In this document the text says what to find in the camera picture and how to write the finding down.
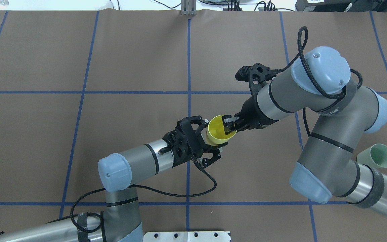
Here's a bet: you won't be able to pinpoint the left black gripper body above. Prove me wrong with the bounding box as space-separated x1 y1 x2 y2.
162 118 207 166

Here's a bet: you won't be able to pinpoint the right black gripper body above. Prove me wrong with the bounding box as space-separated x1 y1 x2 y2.
235 97 272 130

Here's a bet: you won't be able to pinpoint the yellow plastic cup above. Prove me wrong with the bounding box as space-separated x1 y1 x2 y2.
206 115 237 146

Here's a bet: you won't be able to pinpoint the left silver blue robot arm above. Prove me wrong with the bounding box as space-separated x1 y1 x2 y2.
0 115 235 242

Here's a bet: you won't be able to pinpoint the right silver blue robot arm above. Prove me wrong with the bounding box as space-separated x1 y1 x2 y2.
227 46 387 216

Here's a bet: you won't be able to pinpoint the green plastic cup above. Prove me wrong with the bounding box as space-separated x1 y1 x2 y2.
356 144 387 168

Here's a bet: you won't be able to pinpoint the black box with label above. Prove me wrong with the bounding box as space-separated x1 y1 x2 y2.
295 0 351 12

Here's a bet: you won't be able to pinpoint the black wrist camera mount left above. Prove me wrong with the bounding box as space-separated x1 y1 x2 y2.
162 122 203 167

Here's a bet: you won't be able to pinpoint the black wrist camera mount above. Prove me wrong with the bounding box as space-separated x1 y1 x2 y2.
235 63 280 95
162 122 203 167

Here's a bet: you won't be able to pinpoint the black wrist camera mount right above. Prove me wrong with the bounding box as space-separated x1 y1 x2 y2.
235 63 280 95

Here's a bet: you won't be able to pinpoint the white pedestal column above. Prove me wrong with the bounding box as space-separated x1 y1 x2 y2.
143 231 231 242

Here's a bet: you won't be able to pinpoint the small electronics board with wires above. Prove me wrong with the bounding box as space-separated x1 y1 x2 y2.
222 0 280 12

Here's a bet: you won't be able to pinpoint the aluminium frame post right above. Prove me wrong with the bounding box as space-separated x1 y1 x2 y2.
181 0 198 16

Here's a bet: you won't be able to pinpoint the black braided cable left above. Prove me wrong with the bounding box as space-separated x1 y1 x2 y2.
70 158 217 233

